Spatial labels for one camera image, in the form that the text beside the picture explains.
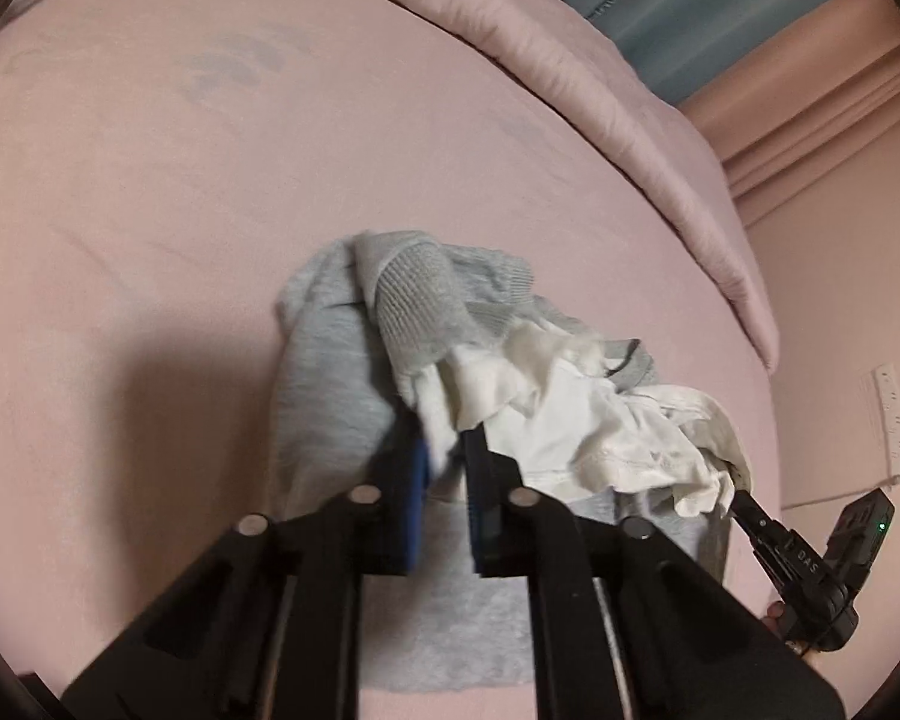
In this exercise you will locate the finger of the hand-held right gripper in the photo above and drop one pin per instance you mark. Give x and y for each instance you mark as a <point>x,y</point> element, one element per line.
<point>757,519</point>

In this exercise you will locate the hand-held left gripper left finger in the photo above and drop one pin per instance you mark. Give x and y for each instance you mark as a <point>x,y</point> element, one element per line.
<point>417,484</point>

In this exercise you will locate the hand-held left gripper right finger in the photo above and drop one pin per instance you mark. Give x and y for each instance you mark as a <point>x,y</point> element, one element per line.
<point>477,499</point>

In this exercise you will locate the grey sweatshirt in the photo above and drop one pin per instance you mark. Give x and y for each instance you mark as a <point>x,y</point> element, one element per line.
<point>322,390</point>

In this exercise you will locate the person's right hand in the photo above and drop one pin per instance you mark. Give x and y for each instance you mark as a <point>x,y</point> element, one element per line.
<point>774,619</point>

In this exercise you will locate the pink curtain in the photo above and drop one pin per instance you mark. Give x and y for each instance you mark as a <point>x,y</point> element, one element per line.
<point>832,112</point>

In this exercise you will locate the lilac comforter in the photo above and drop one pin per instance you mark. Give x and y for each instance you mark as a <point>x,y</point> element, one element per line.
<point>570,75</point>

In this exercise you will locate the blue curtain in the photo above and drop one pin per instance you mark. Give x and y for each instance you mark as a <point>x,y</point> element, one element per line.
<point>690,7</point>

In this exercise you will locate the white wall power strip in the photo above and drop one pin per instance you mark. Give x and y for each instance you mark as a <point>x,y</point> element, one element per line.
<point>891,420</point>

